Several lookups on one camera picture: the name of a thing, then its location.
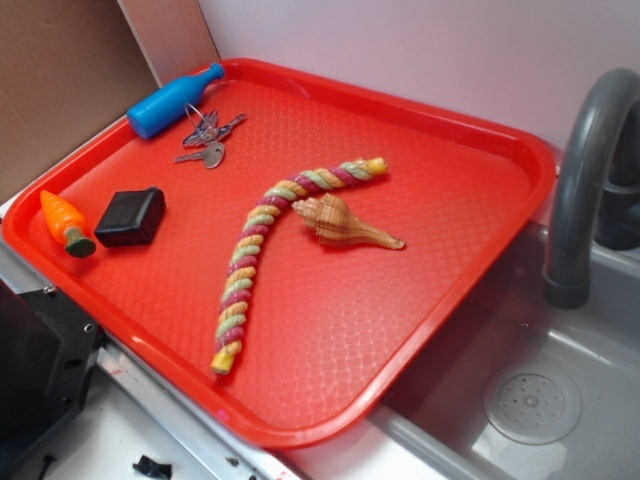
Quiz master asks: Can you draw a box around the brown striped conch shell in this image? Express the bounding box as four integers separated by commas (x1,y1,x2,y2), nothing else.
291,194,405,250

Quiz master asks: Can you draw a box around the red plastic tray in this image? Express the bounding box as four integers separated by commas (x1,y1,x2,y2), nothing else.
2,59,556,449

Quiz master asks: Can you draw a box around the silver key bunch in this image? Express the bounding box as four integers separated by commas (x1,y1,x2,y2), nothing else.
174,103,248,169

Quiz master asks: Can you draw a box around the black rectangular box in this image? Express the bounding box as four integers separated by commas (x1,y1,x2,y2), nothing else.
94,187,166,248

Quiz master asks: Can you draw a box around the blue toy bottle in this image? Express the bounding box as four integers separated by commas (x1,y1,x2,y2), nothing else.
126,63,225,140

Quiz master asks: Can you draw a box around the grey curved faucet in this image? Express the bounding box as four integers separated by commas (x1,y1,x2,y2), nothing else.
543,68,639,309

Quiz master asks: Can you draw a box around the orange toy carrot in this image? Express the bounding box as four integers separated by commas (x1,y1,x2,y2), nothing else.
39,190,97,259

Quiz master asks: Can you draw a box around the grey plastic sink basin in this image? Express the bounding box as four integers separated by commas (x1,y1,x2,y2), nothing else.
370,210,639,479

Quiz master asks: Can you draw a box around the round sink drain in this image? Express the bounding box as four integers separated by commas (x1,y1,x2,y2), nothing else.
483,362,582,446

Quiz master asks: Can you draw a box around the black tape scrap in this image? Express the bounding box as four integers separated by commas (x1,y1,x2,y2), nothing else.
132,455,173,480

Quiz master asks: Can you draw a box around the brown cardboard panel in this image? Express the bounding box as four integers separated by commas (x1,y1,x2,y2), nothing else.
1,1,219,202

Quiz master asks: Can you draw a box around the multicolour twisted rope toy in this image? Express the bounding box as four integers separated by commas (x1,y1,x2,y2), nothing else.
211,157,387,375

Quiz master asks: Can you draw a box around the black metal bracket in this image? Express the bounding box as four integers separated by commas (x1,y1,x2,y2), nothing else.
1,284,103,479

